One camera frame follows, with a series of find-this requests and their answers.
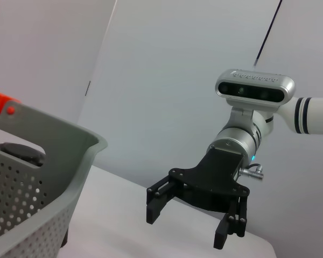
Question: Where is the thin black camera cable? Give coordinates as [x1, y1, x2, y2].
[252, 0, 283, 69]

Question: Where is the right gripper connector cable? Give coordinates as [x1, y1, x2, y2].
[238, 163, 264, 181]

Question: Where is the grey-green perforated storage basket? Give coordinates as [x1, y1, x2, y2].
[0, 103, 109, 258]

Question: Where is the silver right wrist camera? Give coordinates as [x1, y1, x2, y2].
[214, 68, 296, 111]

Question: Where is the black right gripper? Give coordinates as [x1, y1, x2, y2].
[146, 148, 251, 250]

